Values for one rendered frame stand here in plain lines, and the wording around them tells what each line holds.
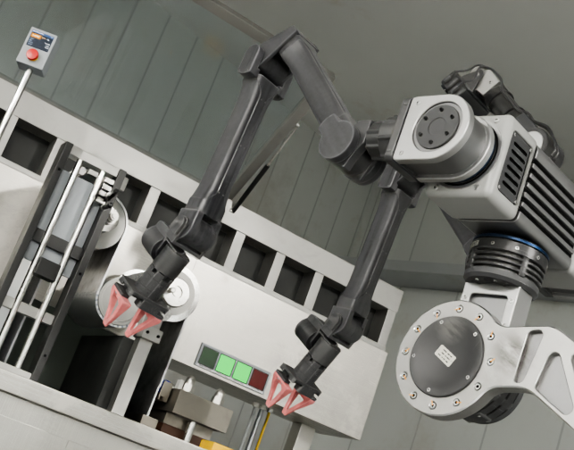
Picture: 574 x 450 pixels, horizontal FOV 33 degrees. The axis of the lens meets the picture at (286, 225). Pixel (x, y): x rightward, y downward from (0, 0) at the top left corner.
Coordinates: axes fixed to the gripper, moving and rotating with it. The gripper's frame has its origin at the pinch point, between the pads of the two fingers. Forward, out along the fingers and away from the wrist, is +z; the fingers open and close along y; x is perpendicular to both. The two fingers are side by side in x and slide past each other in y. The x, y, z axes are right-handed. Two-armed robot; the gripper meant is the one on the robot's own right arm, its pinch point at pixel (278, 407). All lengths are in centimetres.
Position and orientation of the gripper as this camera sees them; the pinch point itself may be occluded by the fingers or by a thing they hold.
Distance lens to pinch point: 230.3
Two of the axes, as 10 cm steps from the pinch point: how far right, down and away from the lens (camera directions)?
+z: -6.3, 7.7, 1.0
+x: 4.5, 4.7, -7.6
